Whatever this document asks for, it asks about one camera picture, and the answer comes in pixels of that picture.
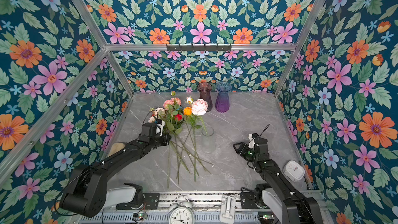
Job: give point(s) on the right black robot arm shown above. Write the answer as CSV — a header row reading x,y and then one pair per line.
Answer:
x,y
278,200

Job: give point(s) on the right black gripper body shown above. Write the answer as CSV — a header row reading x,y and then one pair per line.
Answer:
x,y
248,153

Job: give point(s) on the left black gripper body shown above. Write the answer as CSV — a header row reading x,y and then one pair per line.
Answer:
x,y
158,141

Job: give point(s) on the orange rose flower stem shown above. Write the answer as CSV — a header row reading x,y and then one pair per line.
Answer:
x,y
187,116

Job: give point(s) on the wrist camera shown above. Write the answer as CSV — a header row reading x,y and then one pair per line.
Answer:
x,y
160,126
252,138

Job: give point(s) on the dark maroon glass vase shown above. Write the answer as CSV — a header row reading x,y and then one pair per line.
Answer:
x,y
205,89

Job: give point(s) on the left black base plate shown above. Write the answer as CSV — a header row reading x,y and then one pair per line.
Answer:
x,y
148,201

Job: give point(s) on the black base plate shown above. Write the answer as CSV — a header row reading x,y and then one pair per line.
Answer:
x,y
148,201
248,201

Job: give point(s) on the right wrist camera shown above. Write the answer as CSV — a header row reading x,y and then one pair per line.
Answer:
x,y
252,138

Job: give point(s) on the red rose flower stem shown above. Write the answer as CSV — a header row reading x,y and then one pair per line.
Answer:
x,y
177,122

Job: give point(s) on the white clamp bracket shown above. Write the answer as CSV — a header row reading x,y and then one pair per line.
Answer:
x,y
227,213

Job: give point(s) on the pink carnation flower stem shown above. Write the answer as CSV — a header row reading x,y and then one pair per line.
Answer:
x,y
199,109

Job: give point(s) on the purple glass vase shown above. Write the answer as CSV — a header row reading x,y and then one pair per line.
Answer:
x,y
223,100

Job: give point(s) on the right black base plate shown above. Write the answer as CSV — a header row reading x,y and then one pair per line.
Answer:
x,y
248,201

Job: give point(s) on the white alarm clock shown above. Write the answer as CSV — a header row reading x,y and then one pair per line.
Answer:
x,y
181,213

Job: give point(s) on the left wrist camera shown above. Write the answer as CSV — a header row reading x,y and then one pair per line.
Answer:
x,y
160,126

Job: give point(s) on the black hook rail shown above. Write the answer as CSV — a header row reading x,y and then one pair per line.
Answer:
x,y
199,47

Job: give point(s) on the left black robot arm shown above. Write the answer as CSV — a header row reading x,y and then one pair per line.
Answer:
x,y
86,192

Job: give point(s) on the cream rose flower bunch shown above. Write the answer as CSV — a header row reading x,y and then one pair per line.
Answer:
x,y
166,112

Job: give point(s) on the clear ribbed glass vase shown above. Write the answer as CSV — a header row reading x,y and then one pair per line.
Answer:
x,y
208,139

